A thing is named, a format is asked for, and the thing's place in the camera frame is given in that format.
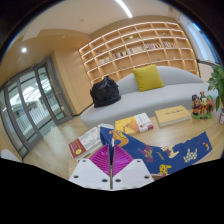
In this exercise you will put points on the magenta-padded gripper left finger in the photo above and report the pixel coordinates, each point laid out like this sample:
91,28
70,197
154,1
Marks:
89,175

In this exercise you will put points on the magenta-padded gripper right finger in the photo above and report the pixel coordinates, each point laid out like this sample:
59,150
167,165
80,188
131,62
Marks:
133,175

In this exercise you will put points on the blue animal-print towel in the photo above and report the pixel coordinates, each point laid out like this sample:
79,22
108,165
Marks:
156,155

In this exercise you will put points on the red and white book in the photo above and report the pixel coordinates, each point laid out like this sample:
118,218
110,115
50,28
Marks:
87,141

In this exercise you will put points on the yellow and white book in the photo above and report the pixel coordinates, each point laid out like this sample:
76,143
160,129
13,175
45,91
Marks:
133,124

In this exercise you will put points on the plain yellow book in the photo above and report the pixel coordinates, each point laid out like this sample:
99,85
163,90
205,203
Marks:
172,115

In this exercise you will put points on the grey curved sofa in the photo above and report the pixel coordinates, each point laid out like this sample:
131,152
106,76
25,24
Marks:
143,103

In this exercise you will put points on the black bag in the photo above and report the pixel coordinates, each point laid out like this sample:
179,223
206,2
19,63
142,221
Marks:
105,92

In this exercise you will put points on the glass double doors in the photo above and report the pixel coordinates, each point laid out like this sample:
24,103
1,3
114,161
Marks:
30,106

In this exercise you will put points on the colourful cartoon figurine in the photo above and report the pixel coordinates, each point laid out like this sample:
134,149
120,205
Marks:
202,106

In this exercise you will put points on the yellow cushion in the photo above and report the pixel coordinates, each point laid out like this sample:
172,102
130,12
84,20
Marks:
147,78

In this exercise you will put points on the green potted plant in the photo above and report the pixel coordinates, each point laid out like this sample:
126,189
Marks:
217,81

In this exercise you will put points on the round recessed ceiling light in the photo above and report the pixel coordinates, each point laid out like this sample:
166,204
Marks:
24,50

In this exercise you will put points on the long ceiling light strip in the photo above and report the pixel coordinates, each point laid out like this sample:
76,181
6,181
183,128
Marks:
123,8

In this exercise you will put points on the wooden wall shelf unit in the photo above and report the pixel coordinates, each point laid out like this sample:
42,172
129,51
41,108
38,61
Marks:
140,50

